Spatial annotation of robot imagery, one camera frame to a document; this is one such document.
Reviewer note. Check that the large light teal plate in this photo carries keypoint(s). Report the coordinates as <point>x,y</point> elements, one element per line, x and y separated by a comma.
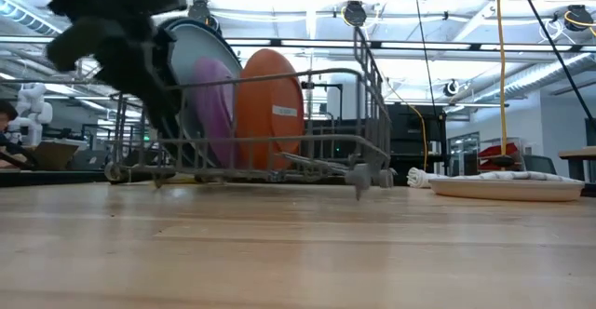
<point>195,44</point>

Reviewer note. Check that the red object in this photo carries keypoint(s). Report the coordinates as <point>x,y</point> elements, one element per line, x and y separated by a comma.
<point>498,151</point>

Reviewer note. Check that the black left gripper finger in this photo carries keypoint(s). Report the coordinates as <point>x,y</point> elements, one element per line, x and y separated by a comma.
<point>139,67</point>
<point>79,44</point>

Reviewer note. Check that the large blue plate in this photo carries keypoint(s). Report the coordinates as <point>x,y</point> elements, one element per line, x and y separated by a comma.
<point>186,19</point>

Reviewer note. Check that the wooden table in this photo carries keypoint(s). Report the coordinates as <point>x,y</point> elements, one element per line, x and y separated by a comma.
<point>577,153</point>

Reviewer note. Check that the small orange plate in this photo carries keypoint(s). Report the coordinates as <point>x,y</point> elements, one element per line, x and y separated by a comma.
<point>270,85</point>

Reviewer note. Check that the white robot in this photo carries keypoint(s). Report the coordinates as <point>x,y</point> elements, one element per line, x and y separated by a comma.
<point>32,113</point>

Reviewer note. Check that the white striped towel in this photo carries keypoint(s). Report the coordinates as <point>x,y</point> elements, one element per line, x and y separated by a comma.
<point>419,178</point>

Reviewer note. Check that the small beige plate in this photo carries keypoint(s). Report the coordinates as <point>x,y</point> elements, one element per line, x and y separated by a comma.
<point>507,190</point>

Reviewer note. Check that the black cabinet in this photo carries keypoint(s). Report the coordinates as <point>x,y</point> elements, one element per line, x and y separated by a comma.
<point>410,132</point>

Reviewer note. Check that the small purple plate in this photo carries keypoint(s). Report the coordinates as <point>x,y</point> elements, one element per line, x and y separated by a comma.
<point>214,104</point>

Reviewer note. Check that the person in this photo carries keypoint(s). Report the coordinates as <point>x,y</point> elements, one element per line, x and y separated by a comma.
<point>7,132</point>

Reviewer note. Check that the cardboard box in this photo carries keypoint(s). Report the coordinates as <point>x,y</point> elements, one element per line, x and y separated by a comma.
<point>56,155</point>

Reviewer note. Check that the grey chair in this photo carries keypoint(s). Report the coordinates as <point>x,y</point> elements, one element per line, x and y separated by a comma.
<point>537,165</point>

